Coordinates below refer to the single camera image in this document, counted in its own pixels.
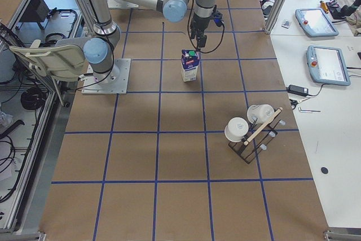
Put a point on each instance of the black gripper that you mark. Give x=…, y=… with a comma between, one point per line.
x=199, y=23

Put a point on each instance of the blue white milk carton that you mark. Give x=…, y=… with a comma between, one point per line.
x=190, y=62

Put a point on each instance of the white mug on rack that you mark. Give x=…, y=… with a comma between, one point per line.
x=259, y=113
x=236, y=129

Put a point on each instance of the black power brick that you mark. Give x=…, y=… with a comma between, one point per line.
x=298, y=90

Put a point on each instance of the far teach pendant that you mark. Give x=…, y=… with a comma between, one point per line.
x=315, y=23

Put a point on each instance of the teach pendant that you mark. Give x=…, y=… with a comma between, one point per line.
x=315, y=23
x=327, y=65

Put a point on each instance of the hex key tool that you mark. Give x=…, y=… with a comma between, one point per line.
x=308, y=110

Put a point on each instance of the near teach pendant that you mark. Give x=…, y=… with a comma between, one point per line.
x=327, y=65

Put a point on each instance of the grey office chair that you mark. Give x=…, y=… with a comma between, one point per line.
x=62, y=62

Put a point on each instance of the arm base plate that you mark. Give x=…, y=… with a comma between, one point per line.
x=120, y=5
x=115, y=83

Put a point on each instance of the aluminium frame post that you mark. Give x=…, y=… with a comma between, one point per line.
x=277, y=1

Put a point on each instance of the wooden rack handle bar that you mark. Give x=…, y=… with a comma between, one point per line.
x=268, y=121

